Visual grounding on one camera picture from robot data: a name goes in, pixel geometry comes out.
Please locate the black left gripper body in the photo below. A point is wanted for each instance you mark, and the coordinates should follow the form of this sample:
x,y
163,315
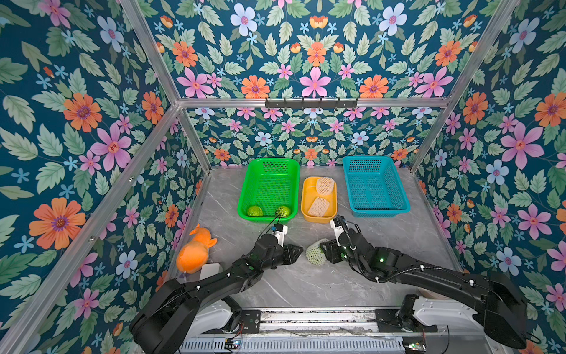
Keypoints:
x,y
275,259

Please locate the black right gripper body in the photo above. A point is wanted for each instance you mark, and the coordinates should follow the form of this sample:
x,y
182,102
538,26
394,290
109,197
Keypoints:
x,y
332,253

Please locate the green custard apple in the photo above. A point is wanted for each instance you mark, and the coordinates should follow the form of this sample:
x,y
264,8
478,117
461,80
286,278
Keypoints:
x,y
254,211
283,212
315,254

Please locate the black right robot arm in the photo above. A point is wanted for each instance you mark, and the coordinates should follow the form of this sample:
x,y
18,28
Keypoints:
x,y
500,306

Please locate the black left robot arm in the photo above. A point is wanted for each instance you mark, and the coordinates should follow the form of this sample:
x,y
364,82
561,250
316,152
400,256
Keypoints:
x,y
162,325

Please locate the white foam net middle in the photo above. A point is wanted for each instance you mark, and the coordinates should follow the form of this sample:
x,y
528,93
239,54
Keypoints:
x,y
319,207

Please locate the yellow plastic tub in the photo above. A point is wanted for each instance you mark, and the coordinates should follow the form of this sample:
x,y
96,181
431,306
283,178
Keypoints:
x,y
309,194

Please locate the teal plastic basket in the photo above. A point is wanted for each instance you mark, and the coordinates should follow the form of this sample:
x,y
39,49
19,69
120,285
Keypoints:
x,y
374,187

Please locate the green plastic basket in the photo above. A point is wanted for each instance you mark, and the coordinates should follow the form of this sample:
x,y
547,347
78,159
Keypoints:
x,y
270,183

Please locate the orange plush toy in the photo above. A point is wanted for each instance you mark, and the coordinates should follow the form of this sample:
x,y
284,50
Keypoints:
x,y
195,254

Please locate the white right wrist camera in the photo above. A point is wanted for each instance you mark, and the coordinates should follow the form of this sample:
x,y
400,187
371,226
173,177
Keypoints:
x,y
338,225

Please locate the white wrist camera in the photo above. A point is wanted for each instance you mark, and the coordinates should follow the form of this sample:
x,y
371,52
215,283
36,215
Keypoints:
x,y
279,231
338,225

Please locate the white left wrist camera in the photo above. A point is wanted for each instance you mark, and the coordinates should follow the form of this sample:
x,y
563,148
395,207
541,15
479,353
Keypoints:
x,y
279,231

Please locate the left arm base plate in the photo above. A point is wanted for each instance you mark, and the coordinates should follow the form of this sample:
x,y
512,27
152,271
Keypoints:
x,y
245,321

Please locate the aluminium front rail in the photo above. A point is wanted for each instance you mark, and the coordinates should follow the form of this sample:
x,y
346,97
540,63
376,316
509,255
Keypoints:
x,y
331,330

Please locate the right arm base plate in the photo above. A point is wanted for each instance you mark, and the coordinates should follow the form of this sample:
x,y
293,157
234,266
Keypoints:
x,y
389,321

